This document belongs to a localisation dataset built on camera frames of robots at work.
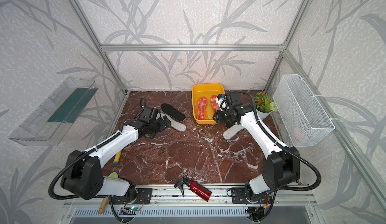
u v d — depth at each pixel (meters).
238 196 0.73
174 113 1.06
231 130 0.97
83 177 0.42
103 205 0.70
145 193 0.74
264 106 0.91
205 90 1.22
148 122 0.67
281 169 0.42
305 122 0.60
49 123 0.64
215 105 1.08
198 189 0.72
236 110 0.58
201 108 1.08
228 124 0.99
